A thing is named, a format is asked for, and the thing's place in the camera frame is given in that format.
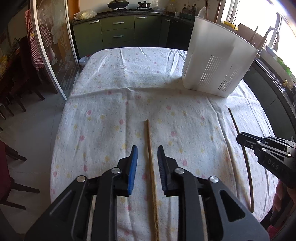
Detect condiment bottles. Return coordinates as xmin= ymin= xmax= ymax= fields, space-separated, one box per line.
xmin=182 ymin=4 xmax=197 ymax=16

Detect pink patterned sleeve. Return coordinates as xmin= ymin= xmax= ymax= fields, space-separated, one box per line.
xmin=273 ymin=181 xmax=287 ymax=211

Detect small trash bin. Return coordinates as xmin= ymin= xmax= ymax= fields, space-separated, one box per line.
xmin=79 ymin=55 xmax=91 ymax=66

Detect white plastic bag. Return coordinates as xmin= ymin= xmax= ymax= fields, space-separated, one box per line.
xmin=73 ymin=9 xmax=97 ymax=21

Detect floral white tablecloth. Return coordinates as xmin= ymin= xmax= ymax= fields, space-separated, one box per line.
xmin=50 ymin=47 xmax=278 ymax=240

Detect light bamboo chopstick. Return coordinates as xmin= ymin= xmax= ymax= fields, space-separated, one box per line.
xmin=213 ymin=0 xmax=222 ymax=23
xmin=228 ymin=108 xmax=254 ymax=213

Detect black wok with lid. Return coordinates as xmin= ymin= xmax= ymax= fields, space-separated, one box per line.
xmin=107 ymin=0 xmax=129 ymax=10

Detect white plastic spoon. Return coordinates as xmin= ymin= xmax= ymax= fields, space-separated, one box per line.
xmin=197 ymin=6 xmax=207 ymax=19

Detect wooden cutting board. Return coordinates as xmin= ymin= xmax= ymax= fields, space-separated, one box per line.
xmin=236 ymin=23 xmax=263 ymax=46

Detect glass sliding door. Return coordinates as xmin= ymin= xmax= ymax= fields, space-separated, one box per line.
xmin=30 ymin=0 xmax=79 ymax=101

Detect red checkered apron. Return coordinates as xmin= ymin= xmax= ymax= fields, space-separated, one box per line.
xmin=24 ymin=9 xmax=56 ymax=71

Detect white plastic utensil holder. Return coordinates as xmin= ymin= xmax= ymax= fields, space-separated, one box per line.
xmin=182 ymin=17 xmax=259 ymax=98

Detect green kitchen cabinets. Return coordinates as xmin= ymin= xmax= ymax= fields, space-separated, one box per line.
xmin=71 ymin=11 xmax=295 ymax=126

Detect chrome kitchen faucet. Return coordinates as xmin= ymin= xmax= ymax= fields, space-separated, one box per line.
xmin=257 ymin=27 xmax=280 ymax=53

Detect brown wooden chopstick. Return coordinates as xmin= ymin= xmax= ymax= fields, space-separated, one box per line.
xmin=146 ymin=120 xmax=161 ymax=241

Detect dark wooden chair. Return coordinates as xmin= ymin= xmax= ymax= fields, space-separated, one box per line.
xmin=1 ymin=37 xmax=45 ymax=116

